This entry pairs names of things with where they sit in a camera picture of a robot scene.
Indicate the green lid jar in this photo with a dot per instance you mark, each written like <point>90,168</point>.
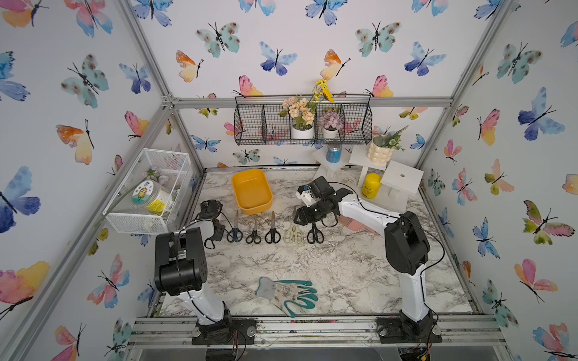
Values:
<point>152,196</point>

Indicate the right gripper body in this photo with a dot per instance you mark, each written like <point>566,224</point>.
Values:
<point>314,210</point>

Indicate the white pot beige flowers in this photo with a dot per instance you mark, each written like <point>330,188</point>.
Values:
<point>301,115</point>

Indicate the black wire wall basket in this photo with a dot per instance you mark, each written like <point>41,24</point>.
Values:
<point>284,120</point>

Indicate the yellow jar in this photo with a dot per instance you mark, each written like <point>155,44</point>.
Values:
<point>371,186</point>

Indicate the all-black scissors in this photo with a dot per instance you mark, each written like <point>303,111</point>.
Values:
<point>315,235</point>

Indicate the cream kitchen scissors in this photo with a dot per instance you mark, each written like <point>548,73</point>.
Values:
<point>293,235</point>

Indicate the small black scissors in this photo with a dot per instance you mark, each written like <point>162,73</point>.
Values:
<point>254,238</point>

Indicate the black handled scissors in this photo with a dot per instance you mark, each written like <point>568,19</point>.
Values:
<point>273,236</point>

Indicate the pink brush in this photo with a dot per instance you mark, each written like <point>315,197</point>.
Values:
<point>354,225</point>

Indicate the blue tin can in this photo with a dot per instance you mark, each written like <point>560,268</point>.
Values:
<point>334,151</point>

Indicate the cream bubble pot plant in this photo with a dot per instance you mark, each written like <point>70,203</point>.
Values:
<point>384,144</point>

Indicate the grey teal work glove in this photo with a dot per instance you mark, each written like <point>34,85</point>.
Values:
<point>287,295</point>

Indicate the white stepped display stand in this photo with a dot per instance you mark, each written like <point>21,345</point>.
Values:
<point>397,181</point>

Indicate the clear acrylic wall box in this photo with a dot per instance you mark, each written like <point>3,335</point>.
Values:
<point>170,169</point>

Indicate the white pot purple flowers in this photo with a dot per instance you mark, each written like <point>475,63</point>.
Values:
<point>332,123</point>

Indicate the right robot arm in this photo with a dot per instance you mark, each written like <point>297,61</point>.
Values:
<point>406,250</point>

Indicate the yellow artificial flower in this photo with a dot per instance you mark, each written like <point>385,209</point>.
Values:
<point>321,92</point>

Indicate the yellow storage box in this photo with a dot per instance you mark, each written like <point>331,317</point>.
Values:
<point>252,191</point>

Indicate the aluminium front rail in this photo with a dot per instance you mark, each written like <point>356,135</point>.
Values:
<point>324,331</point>

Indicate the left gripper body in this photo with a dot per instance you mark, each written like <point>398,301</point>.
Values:
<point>220,233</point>

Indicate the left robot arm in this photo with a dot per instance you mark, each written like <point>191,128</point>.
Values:
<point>181,270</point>

